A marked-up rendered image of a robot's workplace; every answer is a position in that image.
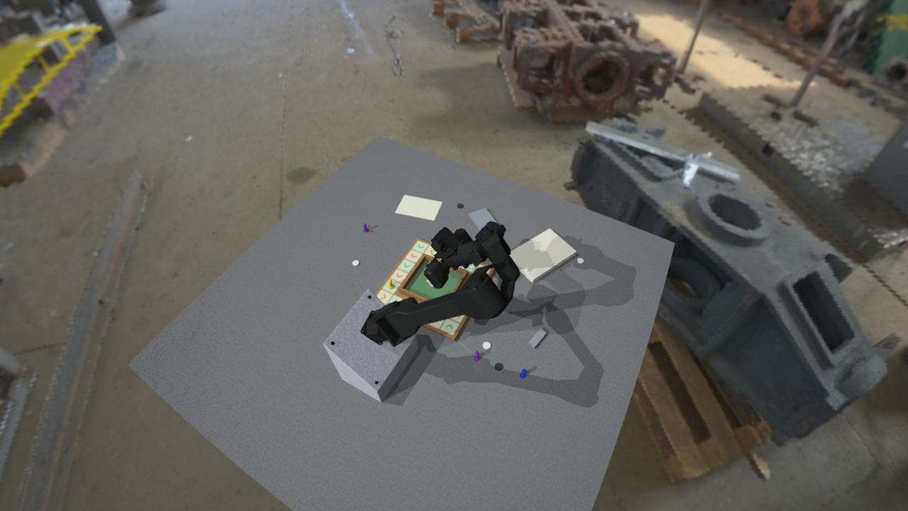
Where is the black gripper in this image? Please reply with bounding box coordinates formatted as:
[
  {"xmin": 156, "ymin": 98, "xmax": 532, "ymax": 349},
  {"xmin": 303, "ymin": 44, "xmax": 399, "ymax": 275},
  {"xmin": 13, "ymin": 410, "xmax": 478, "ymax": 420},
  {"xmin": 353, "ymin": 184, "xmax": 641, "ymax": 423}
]
[{"xmin": 423, "ymin": 229, "xmax": 473, "ymax": 289}]

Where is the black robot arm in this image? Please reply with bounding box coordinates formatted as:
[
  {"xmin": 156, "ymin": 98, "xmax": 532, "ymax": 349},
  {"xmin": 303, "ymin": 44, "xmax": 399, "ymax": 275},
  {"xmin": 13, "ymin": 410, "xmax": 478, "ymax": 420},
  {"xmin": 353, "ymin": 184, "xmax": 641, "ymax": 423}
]
[{"xmin": 360, "ymin": 221, "xmax": 520, "ymax": 347}]

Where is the brown wooden board frame with arrow squares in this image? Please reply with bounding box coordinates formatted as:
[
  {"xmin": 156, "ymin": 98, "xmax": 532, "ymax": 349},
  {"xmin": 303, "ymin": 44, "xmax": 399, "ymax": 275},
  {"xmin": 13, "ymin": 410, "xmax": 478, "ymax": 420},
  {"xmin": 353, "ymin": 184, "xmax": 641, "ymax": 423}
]
[{"xmin": 375, "ymin": 238, "xmax": 495, "ymax": 341}]

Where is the cream flat rectangular block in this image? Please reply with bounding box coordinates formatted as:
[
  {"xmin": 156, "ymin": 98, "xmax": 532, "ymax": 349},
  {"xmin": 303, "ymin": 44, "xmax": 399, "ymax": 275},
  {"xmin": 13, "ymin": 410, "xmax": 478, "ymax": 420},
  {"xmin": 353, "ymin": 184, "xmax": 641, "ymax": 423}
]
[{"xmin": 510, "ymin": 228, "xmax": 577, "ymax": 283}]

